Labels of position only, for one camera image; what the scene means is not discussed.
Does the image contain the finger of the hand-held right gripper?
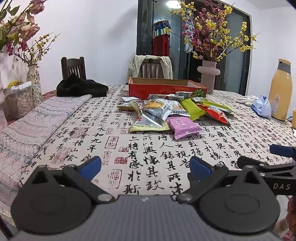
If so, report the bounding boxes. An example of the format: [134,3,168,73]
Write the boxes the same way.
[237,156,278,174]
[269,144,296,161]

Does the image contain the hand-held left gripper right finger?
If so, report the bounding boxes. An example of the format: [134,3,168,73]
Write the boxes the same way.
[176,156,267,205]

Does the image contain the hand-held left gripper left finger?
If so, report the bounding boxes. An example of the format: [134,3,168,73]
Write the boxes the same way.
[23,156,115,205]

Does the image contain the purple snack packet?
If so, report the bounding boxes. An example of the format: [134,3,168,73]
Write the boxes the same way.
[166,117,205,140]

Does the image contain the long green snack packet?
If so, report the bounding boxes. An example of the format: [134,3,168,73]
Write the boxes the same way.
[180,98,207,121]

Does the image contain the pile of snack packets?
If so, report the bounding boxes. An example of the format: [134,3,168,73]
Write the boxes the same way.
[117,91,233,139]

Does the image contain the orange cardboard box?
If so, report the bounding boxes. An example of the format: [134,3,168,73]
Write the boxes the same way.
[128,77,207,99]

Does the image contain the person's right hand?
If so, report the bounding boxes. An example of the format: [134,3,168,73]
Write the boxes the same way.
[287,197,296,223]

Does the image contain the blue plastic bag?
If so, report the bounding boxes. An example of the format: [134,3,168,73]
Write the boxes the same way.
[251,95,272,120]

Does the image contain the yellow thermos jug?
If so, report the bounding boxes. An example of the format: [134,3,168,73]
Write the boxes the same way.
[268,59,294,121]

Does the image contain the white gloves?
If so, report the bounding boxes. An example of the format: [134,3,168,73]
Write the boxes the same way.
[237,95,257,107]

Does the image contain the pale striped patterned cloth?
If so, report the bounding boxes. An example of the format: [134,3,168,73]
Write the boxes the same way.
[0,94,93,216]

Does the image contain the black fleece garment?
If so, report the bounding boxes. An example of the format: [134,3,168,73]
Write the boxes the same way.
[56,74,109,97]

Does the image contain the red zigzag patterned cloth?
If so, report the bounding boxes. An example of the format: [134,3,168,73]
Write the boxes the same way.
[42,90,58,99]

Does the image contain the pink vase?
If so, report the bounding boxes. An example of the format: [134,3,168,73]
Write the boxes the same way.
[197,61,221,94]

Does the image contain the clear plastic container white lid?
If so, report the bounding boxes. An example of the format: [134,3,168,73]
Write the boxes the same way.
[3,81,35,122]

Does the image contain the floral ceramic vase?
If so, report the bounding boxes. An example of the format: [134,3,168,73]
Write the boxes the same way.
[26,64,43,105]

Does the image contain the dark wooden chair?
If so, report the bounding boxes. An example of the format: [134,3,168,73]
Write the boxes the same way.
[61,56,87,80]

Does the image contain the brown slatted wooden chair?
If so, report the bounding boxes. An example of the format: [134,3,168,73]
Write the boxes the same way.
[137,59,173,79]

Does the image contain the chair with beige jacket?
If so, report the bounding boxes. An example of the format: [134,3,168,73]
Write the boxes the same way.
[127,55,173,80]

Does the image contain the pale hanging laundry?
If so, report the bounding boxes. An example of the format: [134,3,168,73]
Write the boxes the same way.
[184,23,194,54]

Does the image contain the red hanging garment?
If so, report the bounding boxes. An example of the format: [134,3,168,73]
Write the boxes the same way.
[152,20,172,57]

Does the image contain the dark framed glass sliding door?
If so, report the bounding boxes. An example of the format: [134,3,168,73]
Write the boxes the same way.
[136,0,252,95]

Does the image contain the pink artificial flower bouquet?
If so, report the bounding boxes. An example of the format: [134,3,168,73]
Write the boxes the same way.
[0,0,48,56]

